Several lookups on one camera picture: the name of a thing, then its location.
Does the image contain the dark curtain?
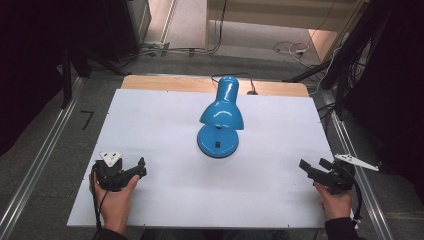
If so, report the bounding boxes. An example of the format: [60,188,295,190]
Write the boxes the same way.
[343,0,424,204]
[0,0,111,158]

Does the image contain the black metal stand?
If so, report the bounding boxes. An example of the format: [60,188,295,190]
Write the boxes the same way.
[60,44,125,110]

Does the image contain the black cabinet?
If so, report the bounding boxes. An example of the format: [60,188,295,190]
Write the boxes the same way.
[102,0,153,63]

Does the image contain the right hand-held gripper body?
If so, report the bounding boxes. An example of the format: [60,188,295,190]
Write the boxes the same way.
[313,153,380,196]

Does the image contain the white floor cable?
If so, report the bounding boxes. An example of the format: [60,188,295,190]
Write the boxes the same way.
[272,40,312,68]

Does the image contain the person's left hand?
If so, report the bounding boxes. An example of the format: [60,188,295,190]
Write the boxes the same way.
[88,173,141,235]

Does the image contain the white table sheet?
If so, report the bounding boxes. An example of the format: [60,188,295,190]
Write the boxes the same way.
[66,88,336,230]

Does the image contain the black tripod stand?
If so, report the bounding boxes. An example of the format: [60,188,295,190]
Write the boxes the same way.
[282,0,398,118]

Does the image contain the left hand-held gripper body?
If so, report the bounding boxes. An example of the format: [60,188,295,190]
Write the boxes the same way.
[93,151,135,193]

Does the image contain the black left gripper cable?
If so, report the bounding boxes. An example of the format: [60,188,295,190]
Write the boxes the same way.
[90,162,110,234]

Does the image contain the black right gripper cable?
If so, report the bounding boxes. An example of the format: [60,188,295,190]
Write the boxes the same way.
[352,179,365,222]

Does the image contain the aluminium floor rail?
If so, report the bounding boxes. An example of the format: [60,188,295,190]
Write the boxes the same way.
[320,89,396,240]
[0,77,85,240]

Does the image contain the bundle of floor cables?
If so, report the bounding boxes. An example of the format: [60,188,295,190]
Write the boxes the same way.
[139,0,229,58]

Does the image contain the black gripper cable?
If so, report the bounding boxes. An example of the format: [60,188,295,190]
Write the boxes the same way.
[90,162,110,234]
[352,179,365,222]

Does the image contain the blue desk lamp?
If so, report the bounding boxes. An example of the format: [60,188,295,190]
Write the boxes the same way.
[196,75,245,160]

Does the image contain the person's legs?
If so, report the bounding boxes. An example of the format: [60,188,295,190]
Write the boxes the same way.
[139,228,292,240]

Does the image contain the light wooden furniture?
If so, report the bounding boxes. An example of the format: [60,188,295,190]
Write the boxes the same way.
[205,0,369,64]

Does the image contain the person's right hand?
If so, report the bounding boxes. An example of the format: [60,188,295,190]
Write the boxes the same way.
[313,182,354,221]

